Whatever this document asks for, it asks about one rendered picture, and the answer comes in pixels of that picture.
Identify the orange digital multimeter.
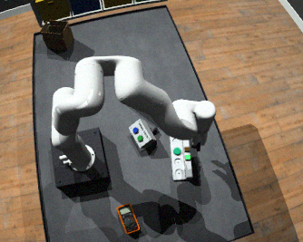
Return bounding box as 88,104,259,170
117,203,141,235

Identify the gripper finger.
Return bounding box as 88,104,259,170
191,143,200,151

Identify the white button panel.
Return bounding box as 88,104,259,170
129,119,159,151

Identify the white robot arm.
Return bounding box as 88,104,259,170
52,56,216,171

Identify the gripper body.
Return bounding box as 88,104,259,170
192,132,208,146

